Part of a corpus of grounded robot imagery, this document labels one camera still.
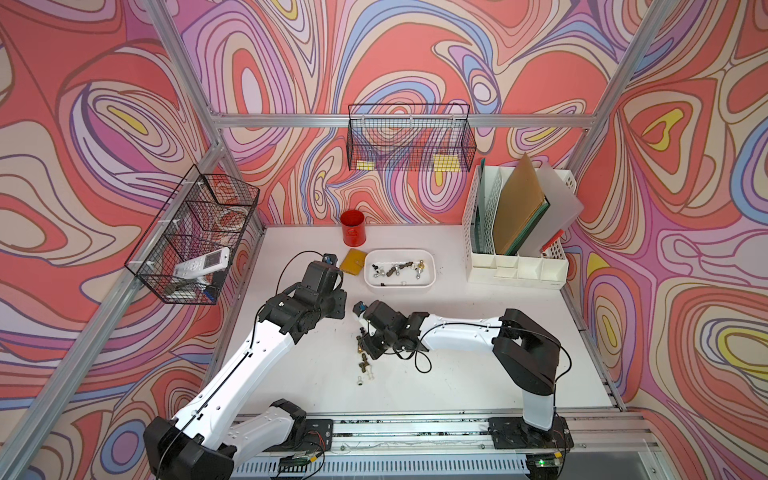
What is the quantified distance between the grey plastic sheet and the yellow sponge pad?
1.87 ft

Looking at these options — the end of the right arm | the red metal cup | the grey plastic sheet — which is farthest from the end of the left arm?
the grey plastic sheet

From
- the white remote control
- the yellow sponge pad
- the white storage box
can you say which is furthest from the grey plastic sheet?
the white remote control

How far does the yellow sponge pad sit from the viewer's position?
107 cm

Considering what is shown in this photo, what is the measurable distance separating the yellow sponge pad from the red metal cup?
0.17 ft

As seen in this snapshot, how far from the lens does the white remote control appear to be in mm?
690

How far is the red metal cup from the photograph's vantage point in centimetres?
110

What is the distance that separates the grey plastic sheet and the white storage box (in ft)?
1.07
